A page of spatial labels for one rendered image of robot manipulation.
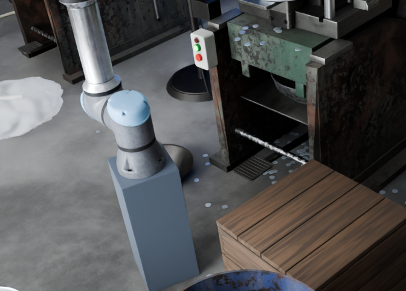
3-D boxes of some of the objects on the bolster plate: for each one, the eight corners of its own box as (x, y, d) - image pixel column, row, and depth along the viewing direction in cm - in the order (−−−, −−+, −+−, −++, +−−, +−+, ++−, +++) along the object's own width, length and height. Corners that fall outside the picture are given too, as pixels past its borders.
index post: (330, 19, 196) (330, -10, 191) (322, 17, 198) (322, -12, 193) (336, 15, 198) (335, -13, 193) (328, 14, 200) (327, -15, 195)
